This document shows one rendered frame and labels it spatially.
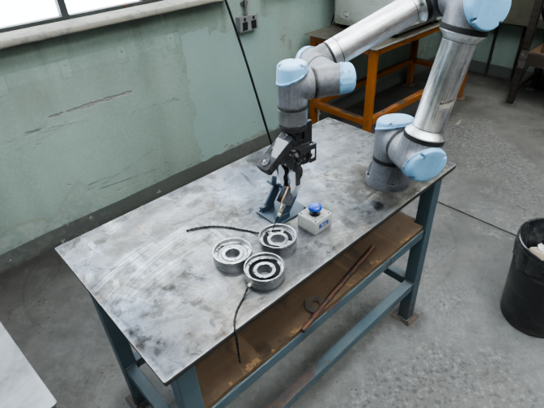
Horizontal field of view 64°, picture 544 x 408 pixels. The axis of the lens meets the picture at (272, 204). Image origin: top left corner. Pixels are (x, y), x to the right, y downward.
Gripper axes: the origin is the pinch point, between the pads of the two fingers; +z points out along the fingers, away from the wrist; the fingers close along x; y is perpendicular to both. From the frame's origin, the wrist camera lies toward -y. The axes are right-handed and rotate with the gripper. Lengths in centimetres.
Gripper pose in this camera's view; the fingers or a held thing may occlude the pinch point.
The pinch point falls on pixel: (288, 191)
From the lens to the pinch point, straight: 120.6
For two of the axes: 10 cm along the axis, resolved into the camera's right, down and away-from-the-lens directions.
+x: -6.5, -4.2, 6.4
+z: 0.5, 8.1, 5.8
